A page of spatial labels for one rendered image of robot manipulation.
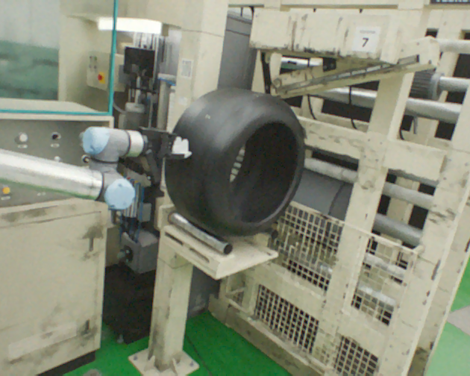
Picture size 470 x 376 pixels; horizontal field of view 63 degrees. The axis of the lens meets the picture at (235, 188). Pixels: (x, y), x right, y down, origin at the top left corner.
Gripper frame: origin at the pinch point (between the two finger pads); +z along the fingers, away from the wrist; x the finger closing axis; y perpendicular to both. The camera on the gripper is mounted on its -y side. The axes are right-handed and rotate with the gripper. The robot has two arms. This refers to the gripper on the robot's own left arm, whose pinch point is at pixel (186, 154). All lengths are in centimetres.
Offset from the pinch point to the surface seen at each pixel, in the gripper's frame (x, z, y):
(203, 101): 8.4, 9.8, 18.1
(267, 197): 2, 53, -17
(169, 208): 22.8, 16.0, -28.1
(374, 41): -33, 42, 50
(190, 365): 22, 49, -118
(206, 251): -3.2, 15.9, -36.0
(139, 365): 37, 28, -120
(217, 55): 25, 27, 37
